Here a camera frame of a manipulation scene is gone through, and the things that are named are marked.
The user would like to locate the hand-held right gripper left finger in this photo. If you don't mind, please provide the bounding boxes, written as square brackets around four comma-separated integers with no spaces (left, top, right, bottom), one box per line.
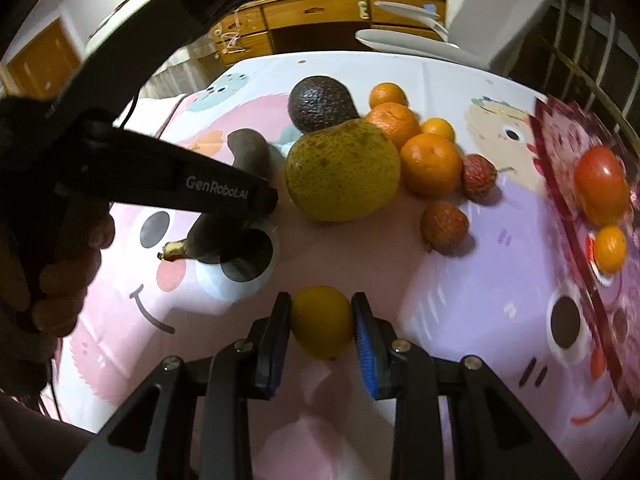
[62,292,293,480]

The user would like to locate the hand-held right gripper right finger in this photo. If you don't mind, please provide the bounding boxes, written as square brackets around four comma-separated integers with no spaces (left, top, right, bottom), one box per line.
[351,292,576,480]

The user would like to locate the small yellow-orange citrus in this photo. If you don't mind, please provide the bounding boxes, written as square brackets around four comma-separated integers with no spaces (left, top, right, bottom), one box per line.
[290,285,355,361]

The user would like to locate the dark overripe banana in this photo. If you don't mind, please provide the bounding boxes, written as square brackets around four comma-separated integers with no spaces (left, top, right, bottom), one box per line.
[157,128,275,265]

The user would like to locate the large orange tangerine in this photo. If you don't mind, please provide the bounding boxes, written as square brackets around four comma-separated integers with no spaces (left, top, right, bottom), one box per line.
[399,132,463,197]

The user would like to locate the medium orange tangerine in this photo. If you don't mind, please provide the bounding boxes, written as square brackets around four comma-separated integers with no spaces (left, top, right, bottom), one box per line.
[365,102,422,150]

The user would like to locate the small yellowish tangerine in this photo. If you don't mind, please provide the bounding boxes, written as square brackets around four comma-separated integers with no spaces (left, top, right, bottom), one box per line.
[421,117,456,143]

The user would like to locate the small orange kumquat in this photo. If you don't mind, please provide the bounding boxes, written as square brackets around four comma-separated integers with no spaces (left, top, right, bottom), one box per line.
[593,226,628,275]

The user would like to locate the bag of oranges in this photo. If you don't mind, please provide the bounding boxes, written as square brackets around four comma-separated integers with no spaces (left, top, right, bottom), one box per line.
[530,95,640,416]

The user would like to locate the red-orange tomato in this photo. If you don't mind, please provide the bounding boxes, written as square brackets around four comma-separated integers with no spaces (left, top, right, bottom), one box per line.
[573,145,630,227]

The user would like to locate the person's left hand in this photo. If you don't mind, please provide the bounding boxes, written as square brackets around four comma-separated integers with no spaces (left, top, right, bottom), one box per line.
[30,200,116,338]

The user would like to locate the cartoon printed tablecloth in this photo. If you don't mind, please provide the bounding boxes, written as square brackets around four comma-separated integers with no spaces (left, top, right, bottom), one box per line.
[50,52,640,480]

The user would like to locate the wooden door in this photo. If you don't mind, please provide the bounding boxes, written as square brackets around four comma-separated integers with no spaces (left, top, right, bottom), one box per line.
[5,17,83,98]

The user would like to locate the red lychee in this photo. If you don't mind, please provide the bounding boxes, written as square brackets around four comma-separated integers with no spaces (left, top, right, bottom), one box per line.
[419,201,471,253]
[461,155,499,198]

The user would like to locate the dark green avocado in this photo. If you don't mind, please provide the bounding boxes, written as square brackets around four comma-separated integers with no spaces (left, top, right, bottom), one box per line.
[288,76,359,134]

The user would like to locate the large yellow-green pomelo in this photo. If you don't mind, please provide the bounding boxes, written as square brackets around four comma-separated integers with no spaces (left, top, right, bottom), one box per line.
[285,119,402,223]

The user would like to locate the wooden cabinet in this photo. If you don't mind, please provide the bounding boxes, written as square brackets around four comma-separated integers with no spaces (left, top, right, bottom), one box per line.
[212,0,448,68]

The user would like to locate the small orange tangerine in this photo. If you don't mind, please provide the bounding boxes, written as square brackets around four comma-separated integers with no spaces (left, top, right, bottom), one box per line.
[369,82,408,110]

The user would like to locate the person's dark clothing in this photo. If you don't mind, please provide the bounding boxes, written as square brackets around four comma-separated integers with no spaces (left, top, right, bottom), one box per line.
[0,390,111,480]

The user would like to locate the white plastic tray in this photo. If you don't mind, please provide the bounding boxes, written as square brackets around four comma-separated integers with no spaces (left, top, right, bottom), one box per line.
[372,1,448,41]

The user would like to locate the grey office chair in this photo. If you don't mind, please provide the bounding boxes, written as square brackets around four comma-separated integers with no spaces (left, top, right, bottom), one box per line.
[355,0,566,72]

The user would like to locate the metal window railing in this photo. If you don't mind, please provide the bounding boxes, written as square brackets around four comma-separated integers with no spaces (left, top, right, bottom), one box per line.
[520,0,640,126]

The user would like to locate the black cable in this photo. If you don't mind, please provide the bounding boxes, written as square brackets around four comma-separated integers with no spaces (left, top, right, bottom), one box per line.
[30,345,63,418]

